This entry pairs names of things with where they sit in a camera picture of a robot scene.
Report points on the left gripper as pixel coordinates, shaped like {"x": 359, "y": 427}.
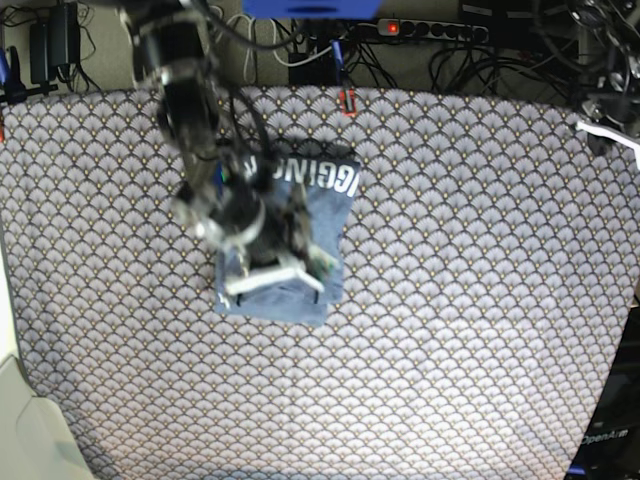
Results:
{"x": 612, "y": 109}

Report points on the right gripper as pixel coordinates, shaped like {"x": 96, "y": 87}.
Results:
{"x": 255, "y": 227}

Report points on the blue T-shirt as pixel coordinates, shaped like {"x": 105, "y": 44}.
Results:
{"x": 312, "y": 199}

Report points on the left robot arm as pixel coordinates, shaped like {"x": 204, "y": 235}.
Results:
{"x": 614, "y": 63}

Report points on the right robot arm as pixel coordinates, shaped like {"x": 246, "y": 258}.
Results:
{"x": 173, "y": 52}

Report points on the red black table clamp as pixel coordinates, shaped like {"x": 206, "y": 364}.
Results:
{"x": 348, "y": 102}

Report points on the fan-patterned tablecloth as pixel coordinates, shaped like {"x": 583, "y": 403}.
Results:
{"x": 490, "y": 261}

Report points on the black box with blue clamp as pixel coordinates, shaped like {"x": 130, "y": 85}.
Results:
{"x": 321, "y": 72}

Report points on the black power strip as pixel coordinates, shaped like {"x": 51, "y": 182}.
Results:
{"x": 422, "y": 30}

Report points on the black power adapter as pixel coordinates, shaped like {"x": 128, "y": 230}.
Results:
{"x": 54, "y": 44}

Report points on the black OpenArm case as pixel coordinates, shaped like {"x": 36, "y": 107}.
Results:
{"x": 610, "y": 446}

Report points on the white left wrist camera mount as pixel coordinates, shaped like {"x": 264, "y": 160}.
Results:
{"x": 604, "y": 132}

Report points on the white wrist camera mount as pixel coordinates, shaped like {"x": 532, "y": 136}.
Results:
{"x": 290, "y": 265}
{"x": 604, "y": 132}

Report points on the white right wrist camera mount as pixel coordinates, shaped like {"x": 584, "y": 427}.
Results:
{"x": 290, "y": 265}

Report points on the blue mount plate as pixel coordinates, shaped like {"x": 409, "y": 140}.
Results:
{"x": 312, "y": 9}

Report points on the blue handled clamp left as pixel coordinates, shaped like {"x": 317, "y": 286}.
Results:
{"x": 13, "y": 89}

